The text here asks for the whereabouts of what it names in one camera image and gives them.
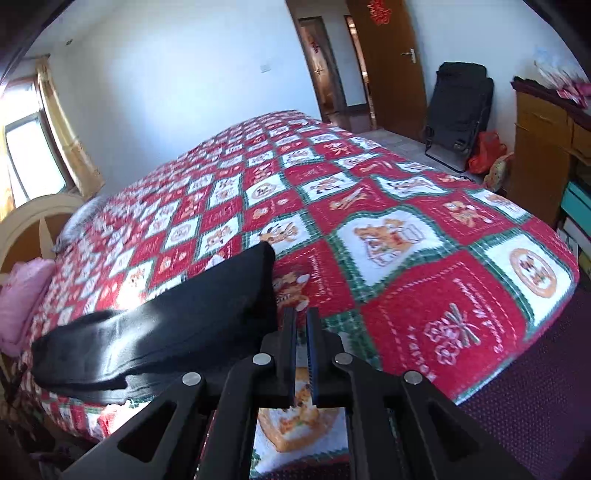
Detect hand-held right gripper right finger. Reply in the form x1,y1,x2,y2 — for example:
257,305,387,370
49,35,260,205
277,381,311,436
305,307,536,480

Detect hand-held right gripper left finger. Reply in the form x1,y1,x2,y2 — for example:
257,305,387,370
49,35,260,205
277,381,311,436
60,307,298,480

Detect black pants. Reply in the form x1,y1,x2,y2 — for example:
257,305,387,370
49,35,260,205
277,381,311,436
31,241,280,406

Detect red printed blanket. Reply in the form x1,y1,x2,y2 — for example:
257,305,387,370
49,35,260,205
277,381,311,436
21,110,580,476

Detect purple bed base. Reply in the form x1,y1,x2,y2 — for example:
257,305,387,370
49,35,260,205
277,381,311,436
462,318,591,480

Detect grey striped pillow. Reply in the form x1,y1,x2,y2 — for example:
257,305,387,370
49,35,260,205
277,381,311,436
51,194,109,252

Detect floral bag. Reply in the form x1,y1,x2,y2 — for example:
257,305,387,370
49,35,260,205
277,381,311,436
487,152,515,192

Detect red plastic bag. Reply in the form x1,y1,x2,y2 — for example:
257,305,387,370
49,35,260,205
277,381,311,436
467,130,508,175

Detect brown wooden door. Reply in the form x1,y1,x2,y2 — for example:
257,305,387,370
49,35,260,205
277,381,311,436
346,0,428,144

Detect pink pillow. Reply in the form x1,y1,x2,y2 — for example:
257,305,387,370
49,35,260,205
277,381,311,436
0,259,56,356

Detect white box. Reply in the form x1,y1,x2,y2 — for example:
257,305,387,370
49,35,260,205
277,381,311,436
556,217,591,278

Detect black folding chair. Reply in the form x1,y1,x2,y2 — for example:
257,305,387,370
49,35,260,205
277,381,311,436
424,61,495,174

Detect cream wooden headboard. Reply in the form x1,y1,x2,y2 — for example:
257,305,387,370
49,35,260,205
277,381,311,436
0,193,86,278

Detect wooden desk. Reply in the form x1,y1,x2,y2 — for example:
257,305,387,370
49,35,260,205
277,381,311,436
508,76,591,227

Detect yellow curtain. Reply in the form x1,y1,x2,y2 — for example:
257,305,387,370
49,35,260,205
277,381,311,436
36,55,106,199

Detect teal box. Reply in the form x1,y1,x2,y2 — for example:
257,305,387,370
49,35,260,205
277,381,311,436
558,181,591,224

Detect window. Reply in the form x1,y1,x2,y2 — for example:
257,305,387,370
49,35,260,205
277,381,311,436
0,76,75,208

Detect red paper door decoration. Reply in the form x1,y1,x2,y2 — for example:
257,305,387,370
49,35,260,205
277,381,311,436
367,0,391,26

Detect pink packet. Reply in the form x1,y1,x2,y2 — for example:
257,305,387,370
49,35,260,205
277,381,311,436
556,80,591,107

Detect clear plastic bag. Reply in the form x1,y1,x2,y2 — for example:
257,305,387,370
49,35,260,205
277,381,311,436
533,44,578,88

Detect dark wooden door frame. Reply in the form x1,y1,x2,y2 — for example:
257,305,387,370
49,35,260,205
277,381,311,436
285,0,375,134

